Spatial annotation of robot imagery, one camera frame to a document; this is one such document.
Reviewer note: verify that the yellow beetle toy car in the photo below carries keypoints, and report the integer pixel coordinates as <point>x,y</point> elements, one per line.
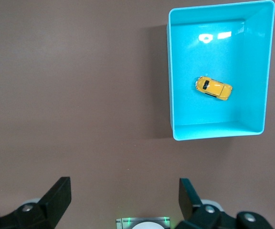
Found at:
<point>214,88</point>

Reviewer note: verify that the brown table cover sheet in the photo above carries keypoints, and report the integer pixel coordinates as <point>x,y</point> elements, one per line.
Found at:
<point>68,95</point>

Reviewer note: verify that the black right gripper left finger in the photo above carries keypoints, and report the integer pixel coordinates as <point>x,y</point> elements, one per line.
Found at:
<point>54,202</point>

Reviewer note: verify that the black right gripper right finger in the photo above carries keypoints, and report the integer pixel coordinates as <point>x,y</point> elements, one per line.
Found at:
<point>190,205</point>

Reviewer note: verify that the turquoise plastic bin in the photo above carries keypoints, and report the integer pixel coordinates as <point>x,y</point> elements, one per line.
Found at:
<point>218,52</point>

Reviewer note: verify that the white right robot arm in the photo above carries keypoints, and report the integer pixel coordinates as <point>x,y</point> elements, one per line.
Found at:
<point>147,226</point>

